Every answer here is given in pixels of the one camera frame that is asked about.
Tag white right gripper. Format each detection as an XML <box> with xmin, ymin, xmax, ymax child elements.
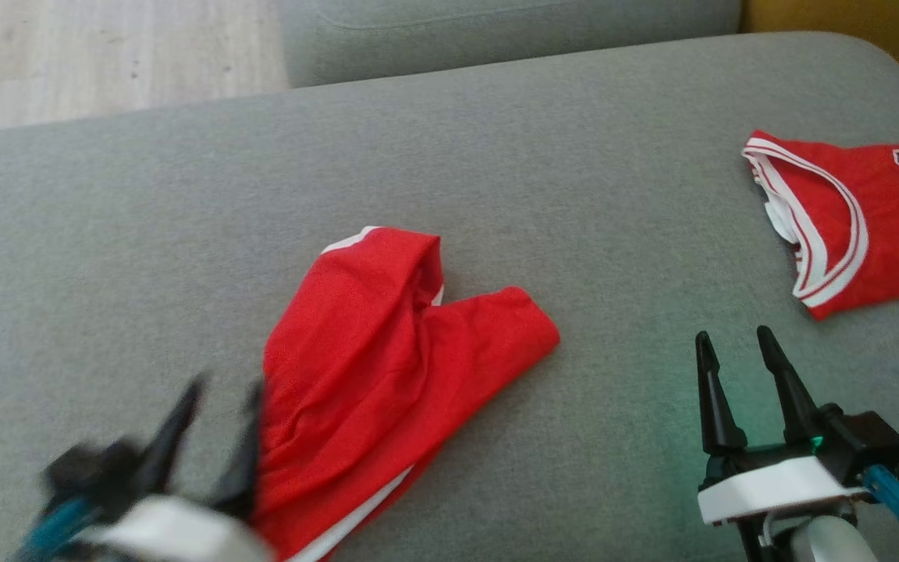
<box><xmin>695</xmin><ymin>326</ymin><xmax>865</xmax><ymax>525</ymax></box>

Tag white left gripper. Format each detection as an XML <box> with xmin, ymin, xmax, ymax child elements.
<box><xmin>67</xmin><ymin>375</ymin><xmax>275</xmax><ymax>562</ymax></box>

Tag red basketball shorts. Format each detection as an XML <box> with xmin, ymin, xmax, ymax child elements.
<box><xmin>251</xmin><ymin>225</ymin><xmax>561</xmax><ymax>562</ymax></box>

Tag red lettered basketball jersey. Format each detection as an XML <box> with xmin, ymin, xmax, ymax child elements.
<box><xmin>742</xmin><ymin>129</ymin><xmax>899</xmax><ymax>321</ymax></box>

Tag blue-plug left camera cable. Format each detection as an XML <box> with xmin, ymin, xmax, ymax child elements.
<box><xmin>12</xmin><ymin>498</ymin><xmax>99</xmax><ymax>562</ymax></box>

